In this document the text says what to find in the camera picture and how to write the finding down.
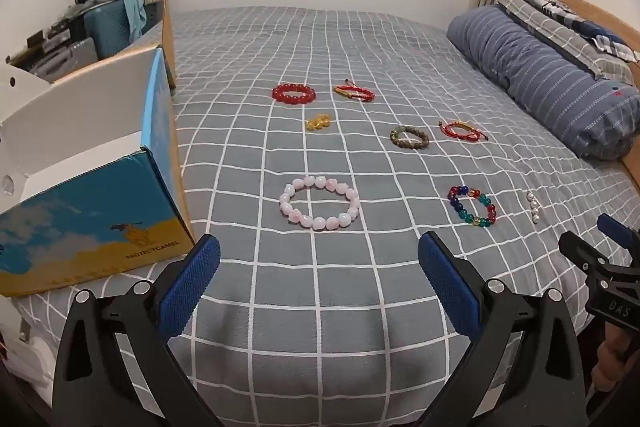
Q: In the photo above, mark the grey checked folded quilt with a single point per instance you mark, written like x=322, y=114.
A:
x=568, y=43

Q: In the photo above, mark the red cord bracelet gold charm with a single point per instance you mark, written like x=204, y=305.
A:
x=462, y=131

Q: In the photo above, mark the grey checked bed sheet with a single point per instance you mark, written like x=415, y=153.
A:
x=319, y=314

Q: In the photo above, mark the grey suitcase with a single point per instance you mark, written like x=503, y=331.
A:
x=62, y=62

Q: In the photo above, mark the teal suitcase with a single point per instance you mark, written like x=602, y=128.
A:
x=107, y=25

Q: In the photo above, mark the patterned blue pillow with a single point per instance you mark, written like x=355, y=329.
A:
x=604, y=40

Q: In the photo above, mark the teal cloth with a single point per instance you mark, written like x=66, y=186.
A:
x=136, y=18

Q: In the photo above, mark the red cord bracelet gold tube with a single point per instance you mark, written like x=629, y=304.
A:
x=351, y=90

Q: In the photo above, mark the right hand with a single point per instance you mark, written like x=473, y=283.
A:
x=610, y=368

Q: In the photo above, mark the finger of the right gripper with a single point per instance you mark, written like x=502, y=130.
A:
x=586, y=258
x=623, y=236

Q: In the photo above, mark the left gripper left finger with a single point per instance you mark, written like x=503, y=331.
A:
x=92, y=386

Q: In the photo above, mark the blue camel cardboard box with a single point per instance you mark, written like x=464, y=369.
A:
x=90, y=173

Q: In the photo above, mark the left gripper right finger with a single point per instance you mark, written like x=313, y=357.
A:
x=544, y=387

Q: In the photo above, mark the blue striped pillow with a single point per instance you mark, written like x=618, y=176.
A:
x=593, y=118

